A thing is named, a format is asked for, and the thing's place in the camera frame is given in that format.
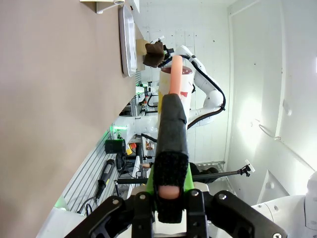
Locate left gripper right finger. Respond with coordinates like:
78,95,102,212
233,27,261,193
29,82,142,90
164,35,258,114
184,162,288,238

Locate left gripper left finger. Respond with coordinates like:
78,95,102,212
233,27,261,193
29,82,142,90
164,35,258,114
64,163,157,238

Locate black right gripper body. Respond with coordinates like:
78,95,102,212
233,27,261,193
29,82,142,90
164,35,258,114
160,47,174,68

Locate dark brown cloth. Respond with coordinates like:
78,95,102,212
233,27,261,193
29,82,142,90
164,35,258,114
143,41,166,68

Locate light wooden table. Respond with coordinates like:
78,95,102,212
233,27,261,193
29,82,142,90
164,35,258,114
135,39,150,71

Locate black power screwdriver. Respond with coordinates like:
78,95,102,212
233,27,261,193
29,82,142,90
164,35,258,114
96,159,116,199

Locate silver metal tray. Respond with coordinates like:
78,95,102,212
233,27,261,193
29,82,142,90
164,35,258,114
118,4,138,78

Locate slotted aluminium panel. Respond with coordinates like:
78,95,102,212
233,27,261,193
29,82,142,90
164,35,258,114
60,133,129,215

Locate yellow emergency stop button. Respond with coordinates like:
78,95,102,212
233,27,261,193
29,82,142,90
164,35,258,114
125,142,137,156

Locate black cylindrical cup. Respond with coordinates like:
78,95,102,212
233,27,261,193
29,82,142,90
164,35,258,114
104,138,126,154

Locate black boom pole with mount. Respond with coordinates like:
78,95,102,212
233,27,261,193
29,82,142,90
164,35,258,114
116,160,256,184

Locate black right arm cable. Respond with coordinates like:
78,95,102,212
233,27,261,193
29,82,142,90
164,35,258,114
187,56,226,129

